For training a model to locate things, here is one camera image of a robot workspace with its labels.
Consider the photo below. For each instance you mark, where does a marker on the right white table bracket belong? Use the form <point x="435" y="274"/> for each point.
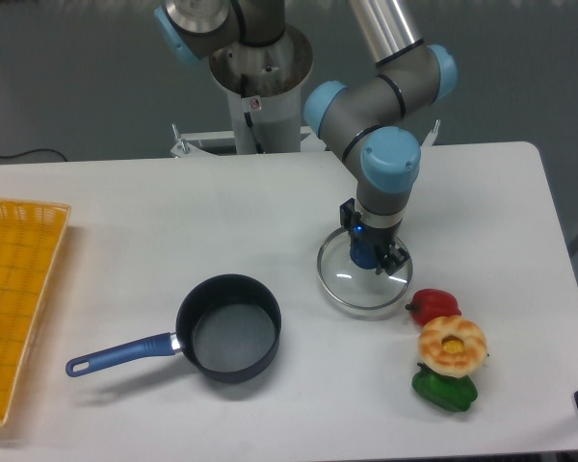
<point x="432" y="135"/>

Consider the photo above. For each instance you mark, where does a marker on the white table bracket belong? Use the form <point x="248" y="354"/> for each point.
<point x="182" y="148"/>
<point x="432" y="135"/>

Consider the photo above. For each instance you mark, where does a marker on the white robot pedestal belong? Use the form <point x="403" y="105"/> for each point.
<point x="263" y="87"/>

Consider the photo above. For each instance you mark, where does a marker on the red toy bell pepper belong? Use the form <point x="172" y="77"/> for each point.
<point x="429" y="304"/>

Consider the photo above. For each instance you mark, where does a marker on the left white table bracket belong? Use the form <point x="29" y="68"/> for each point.
<point x="182" y="148"/>

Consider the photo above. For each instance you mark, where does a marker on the green toy bell pepper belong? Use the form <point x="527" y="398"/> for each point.
<point x="446" y="392"/>

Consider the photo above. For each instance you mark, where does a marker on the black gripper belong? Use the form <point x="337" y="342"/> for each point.
<point x="373" y="236"/>

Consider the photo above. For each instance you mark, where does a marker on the dark blue saucepan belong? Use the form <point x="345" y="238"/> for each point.
<point x="228" y="327"/>

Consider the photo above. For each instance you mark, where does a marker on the yellow plastic basket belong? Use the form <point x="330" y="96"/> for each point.
<point x="31" y="234"/>

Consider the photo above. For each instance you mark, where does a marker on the glass lid blue knob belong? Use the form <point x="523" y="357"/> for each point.
<point x="358" y="290"/>

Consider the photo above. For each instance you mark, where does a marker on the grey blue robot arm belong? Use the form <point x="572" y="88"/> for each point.
<point x="358" y="125"/>

